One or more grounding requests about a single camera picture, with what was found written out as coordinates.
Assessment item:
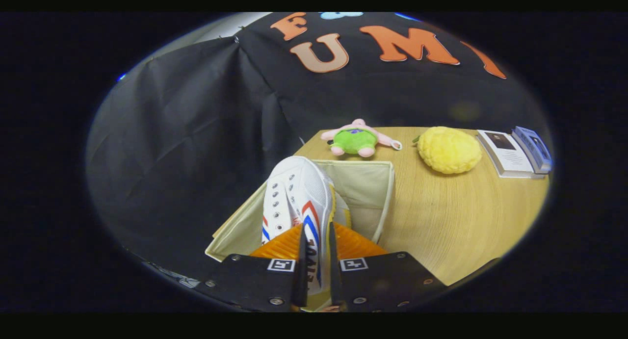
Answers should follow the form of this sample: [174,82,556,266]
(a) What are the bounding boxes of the beige fabric storage box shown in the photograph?
[205,159,395,262]

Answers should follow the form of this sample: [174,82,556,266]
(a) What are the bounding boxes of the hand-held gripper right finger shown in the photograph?
[328,222,448,313]

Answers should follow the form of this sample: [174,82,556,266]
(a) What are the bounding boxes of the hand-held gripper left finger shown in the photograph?
[194,225,310,313]

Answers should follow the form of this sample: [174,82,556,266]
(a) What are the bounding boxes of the black backdrop cloth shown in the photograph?
[86,12,550,286]

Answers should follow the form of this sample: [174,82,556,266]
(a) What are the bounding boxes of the pink and green plush toy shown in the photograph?
[320,118,403,158]

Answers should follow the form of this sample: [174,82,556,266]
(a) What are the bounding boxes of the yellow round plush toy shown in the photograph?
[413,126,483,175]

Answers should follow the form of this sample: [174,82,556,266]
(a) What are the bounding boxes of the blue grey book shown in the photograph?
[511,126,553,175]

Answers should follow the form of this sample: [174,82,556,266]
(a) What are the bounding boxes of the white booklet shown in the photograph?
[476,130,545,179]

